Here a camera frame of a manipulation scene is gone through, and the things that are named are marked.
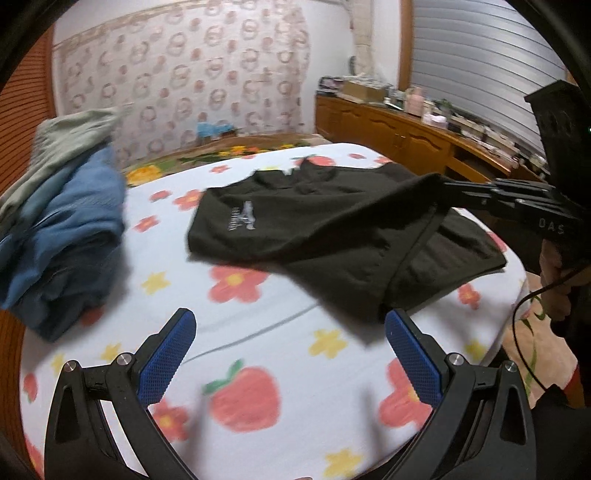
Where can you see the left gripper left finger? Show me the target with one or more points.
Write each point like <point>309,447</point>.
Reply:
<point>79,443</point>

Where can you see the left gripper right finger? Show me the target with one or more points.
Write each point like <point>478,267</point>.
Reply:
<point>481,425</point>

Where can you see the black pants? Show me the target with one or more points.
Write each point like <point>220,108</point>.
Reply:
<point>364,241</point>

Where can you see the right hand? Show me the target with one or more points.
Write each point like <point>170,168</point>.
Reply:
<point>555,301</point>

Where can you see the wooden sideboard cabinet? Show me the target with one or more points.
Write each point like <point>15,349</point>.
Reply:
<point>404,139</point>

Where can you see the pink jug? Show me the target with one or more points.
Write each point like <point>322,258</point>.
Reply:
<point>414,101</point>

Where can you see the cardboard box on sideboard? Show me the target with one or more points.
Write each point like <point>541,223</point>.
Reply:
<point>365,90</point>

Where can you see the blue denim jeans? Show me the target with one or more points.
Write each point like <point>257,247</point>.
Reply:
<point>61,253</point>

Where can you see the white floral bed sheet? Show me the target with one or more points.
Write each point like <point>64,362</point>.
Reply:
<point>274,385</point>

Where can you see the grey-green folded pants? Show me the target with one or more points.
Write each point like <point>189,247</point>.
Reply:
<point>58,141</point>

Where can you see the pink circle-pattern curtain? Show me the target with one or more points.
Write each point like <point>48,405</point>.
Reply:
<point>182,67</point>

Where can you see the wooden louvered wardrobe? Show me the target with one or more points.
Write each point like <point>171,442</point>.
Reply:
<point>26,101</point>

